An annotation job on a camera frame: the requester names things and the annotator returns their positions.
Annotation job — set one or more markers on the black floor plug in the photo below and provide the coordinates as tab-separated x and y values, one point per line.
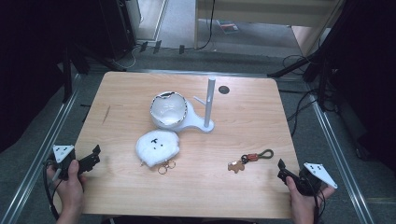
143	46
157	46
181	49

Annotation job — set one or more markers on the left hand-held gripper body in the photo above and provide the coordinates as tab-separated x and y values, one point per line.
63	153

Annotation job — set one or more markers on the person's left hand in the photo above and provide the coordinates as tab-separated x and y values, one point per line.
71	190

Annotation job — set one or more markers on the white key stand with pole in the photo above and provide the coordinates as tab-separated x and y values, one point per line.
208	105

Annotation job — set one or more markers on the aluminium floor rail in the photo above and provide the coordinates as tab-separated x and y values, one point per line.
339	158
37	155

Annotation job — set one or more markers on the dark curtain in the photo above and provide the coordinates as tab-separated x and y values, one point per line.
31	62
367	77

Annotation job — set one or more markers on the person's right hand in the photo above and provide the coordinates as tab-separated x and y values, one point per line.
302	202

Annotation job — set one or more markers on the black tripod stand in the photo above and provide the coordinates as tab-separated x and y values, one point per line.
311	67

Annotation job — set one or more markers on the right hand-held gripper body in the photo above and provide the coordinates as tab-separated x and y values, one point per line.
314	178

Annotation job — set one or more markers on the booklet on floor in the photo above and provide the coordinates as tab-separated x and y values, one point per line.
229	26

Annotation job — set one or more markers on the black cabinet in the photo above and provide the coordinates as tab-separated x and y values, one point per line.
116	28

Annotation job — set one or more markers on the light wooden furniture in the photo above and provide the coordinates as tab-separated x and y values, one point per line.
264	11

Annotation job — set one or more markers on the black metal stand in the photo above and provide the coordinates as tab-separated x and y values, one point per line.
67	77

